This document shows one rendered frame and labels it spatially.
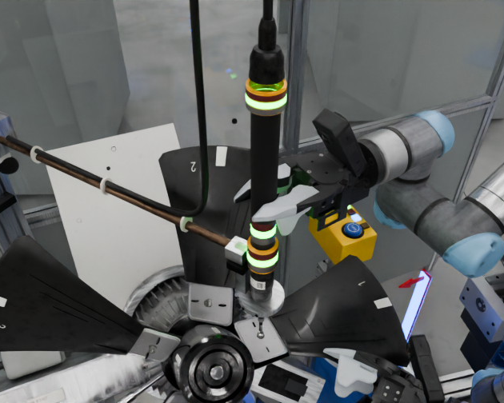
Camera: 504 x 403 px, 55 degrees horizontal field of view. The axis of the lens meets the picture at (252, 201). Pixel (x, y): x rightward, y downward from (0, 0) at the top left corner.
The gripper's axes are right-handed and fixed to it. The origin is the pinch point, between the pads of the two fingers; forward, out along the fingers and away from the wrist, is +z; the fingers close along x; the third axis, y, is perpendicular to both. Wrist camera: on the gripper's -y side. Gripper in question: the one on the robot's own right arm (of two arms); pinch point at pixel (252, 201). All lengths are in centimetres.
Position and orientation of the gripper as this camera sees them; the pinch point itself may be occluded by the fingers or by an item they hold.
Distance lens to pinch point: 60.3
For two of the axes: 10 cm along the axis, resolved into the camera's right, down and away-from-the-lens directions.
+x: -5.5, -5.5, 6.2
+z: -8.3, 3.6, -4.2
